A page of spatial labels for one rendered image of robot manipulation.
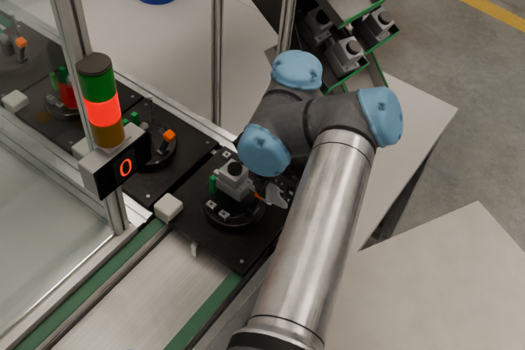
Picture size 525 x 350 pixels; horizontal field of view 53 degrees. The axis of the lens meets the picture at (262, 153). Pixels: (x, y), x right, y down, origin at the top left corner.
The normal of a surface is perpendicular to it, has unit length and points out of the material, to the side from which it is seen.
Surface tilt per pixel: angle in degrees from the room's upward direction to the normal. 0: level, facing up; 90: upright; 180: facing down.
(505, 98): 0
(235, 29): 0
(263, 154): 90
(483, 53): 0
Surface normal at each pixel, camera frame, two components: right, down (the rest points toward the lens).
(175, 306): 0.07, -0.65
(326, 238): 0.26, -0.54
